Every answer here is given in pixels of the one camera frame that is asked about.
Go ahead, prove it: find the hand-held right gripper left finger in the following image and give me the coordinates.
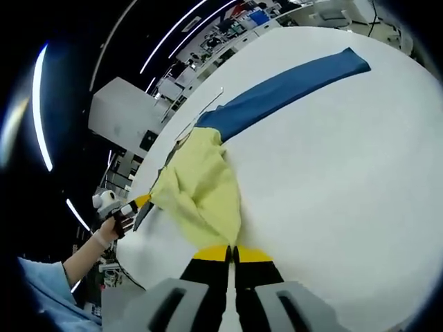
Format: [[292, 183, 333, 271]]
[[120, 243, 233, 332]]

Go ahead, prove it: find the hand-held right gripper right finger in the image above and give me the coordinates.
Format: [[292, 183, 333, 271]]
[[233, 243, 351, 332]]

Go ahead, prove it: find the white square pillar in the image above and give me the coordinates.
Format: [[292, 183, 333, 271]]
[[87, 76, 164, 155]]

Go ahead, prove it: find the black cabinet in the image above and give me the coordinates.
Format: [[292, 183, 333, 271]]
[[139, 129, 157, 151]]

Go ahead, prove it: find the white ceiling light strip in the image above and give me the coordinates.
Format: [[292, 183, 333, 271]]
[[66, 198, 92, 232], [169, 0, 237, 58], [32, 42, 54, 172], [139, 0, 209, 75]]

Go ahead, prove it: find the yellow blue grey garment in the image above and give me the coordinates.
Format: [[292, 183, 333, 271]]
[[148, 47, 372, 248]]

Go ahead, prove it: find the person's left hand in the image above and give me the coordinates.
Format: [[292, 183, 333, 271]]
[[98, 216, 120, 243]]

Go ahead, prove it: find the white template strip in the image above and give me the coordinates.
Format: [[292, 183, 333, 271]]
[[174, 86, 226, 143]]

